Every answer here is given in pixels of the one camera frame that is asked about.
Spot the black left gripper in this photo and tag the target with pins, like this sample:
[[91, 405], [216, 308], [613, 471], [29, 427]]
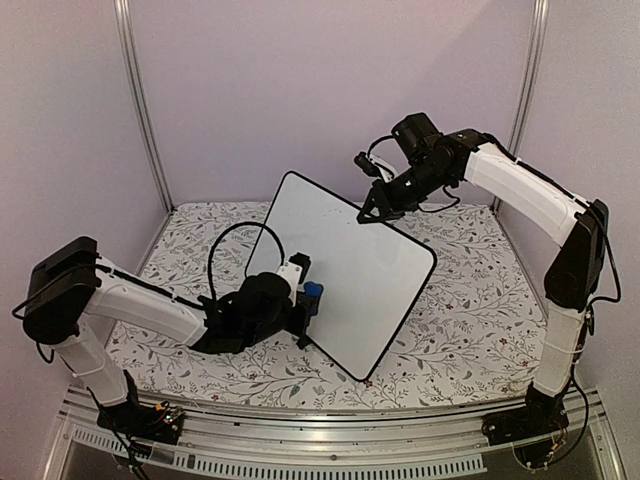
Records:
[[299, 323]]

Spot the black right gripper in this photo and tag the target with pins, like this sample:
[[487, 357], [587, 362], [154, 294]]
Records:
[[386, 209]]

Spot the white whiteboard black frame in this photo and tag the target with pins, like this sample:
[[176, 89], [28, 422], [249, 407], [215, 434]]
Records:
[[372, 274]]

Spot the blue whiteboard eraser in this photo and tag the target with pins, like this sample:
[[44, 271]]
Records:
[[313, 290]]

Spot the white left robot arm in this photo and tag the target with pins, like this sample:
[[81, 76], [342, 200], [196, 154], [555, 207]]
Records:
[[74, 287]]

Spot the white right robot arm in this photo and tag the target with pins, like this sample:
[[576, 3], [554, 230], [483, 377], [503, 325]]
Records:
[[578, 227]]

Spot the floral patterned table mat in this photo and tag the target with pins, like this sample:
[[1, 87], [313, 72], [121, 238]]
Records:
[[475, 334]]

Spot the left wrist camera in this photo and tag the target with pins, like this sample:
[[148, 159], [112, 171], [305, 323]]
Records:
[[297, 267]]

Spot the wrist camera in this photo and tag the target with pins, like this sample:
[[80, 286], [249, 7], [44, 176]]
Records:
[[297, 267], [366, 165]]

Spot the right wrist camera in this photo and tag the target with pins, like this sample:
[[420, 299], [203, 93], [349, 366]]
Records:
[[366, 165]]

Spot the right aluminium frame post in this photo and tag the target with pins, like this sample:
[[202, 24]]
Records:
[[531, 69]]

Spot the aluminium frame post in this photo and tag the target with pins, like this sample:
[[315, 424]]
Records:
[[133, 71], [531, 69]]

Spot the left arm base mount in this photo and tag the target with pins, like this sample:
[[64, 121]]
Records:
[[162, 423]]

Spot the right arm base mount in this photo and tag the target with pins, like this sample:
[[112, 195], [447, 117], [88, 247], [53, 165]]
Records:
[[539, 415]]

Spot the left aluminium frame post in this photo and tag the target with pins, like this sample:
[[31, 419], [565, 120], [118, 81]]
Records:
[[133, 71]]

